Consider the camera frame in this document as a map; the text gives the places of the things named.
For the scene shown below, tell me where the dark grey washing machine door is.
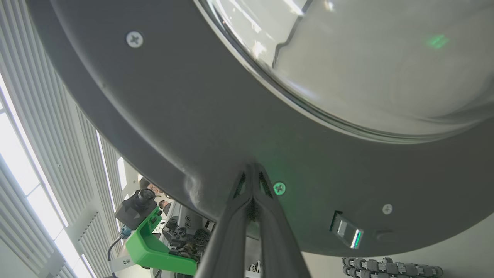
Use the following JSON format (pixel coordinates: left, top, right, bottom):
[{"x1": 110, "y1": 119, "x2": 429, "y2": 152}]
[{"x1": 25, "y1": 0, "x2": 494, "y2": 257}]

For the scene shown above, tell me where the black cable with teal connector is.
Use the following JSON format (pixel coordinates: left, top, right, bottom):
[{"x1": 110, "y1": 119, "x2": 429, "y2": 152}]
[{"x1": 107, "y1": 226, "x2": 134, "y2": 278}]

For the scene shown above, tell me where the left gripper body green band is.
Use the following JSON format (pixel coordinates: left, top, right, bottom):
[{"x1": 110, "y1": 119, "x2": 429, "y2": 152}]
[{"x1": 125, "y1": 207, "x2": 198, "y2": 276}]

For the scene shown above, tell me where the grey cable drag chain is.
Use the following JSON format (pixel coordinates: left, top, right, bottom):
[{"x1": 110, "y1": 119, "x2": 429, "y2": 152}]
[{"x1": 342, "y1": 257, "x2": 443, "y2": 278}]

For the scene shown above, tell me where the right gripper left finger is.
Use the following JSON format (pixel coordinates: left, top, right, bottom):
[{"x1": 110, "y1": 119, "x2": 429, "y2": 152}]
[{"x1": 195, "y1": 164, "x2": 254, "y2": 278}]

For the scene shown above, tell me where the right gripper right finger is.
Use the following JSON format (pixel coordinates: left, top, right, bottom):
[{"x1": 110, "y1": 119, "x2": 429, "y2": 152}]
[{"x1": 254, "y1": 164, "x2": 311, "y2": 278}]

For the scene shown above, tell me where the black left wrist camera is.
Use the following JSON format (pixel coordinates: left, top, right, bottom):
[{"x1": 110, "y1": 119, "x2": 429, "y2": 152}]
[{"x1": 115, "y1": 188, "x2": 157, "y2": 231}]

